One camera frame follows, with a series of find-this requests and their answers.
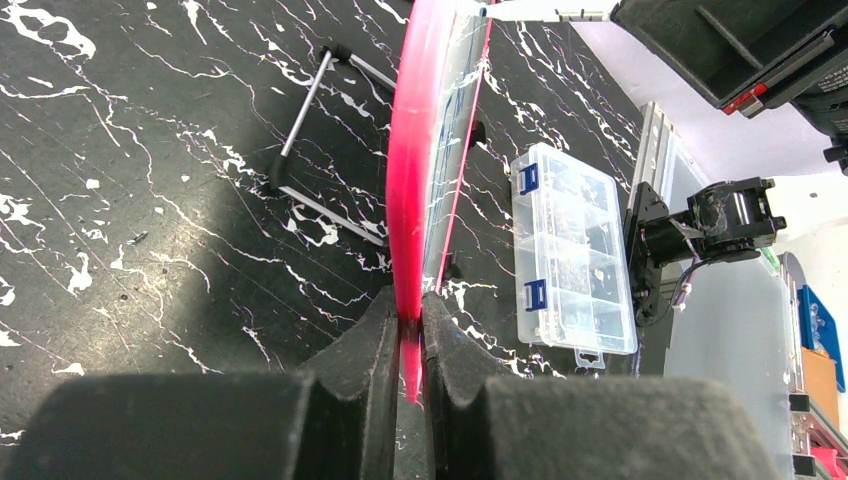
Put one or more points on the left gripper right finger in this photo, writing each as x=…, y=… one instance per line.
x=486, y=422

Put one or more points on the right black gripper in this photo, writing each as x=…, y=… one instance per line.
x=749, y=56

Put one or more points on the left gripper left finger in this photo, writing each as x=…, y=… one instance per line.
x=333, y=417

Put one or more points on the pink framed whiteboard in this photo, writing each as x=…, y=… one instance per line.
x=432, y=129

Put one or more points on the blue capped whiteboard marker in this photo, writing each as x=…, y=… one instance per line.
x=560, y=11

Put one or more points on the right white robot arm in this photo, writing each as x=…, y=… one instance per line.
x=728, y=221

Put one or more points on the whiteboard metal stand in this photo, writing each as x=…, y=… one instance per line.
x=319, y=146

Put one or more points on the clear plastic parts organizer box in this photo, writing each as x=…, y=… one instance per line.
x=572, y=282

